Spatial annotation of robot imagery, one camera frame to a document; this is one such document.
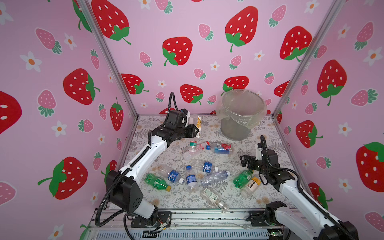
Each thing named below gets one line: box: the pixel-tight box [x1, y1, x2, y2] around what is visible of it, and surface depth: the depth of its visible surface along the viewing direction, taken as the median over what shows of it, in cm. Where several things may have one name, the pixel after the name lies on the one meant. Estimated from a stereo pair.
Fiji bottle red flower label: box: [206, 142, 234, 155], surface depth 97 cm
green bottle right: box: [233, 169, 253, 189], surface depth 85 cm
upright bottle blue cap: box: [185, 165, 198, 193], surface depth 85 cm
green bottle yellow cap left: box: [144, 173, 172, 192], surface depth 83 cm
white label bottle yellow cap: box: [240, 177, 262, 198], surface depth 82 cm
